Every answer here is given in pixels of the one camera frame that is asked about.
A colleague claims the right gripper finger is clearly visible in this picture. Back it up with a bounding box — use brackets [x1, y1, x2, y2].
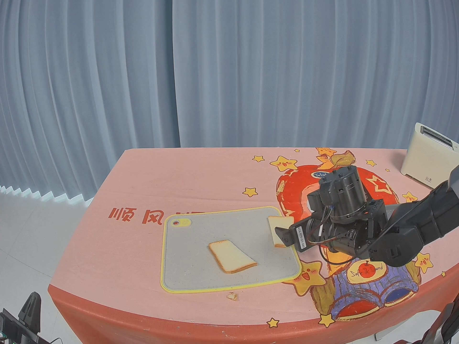
[274, 226, 295, 247]

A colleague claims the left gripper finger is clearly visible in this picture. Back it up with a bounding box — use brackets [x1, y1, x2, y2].
[19, 291, 42, 333]

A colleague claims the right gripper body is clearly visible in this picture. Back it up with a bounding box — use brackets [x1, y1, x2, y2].
[289, 216, 360, 258]

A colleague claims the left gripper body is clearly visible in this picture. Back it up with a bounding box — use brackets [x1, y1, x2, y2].
[0, 308, 50, 344]

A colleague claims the half slice of bread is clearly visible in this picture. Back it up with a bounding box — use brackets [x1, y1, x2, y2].
[208, 239, 258, 274]
[267, 216, 295, 248]

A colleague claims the cream toaster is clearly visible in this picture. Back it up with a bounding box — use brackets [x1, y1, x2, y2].
[400, 122, 459, 192]

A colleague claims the cutting board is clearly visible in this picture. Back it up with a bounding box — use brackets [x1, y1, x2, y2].
[160, 206, 302, 294]

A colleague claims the blue curtain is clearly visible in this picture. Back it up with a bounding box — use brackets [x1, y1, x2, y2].
[0, 0, 181, 204]
[171, 0, 459, 150]

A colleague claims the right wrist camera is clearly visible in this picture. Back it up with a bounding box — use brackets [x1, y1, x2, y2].
[306, 189, 332, 217]

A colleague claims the black cable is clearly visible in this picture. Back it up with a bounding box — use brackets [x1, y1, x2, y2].
[320, 245, 355, 265]

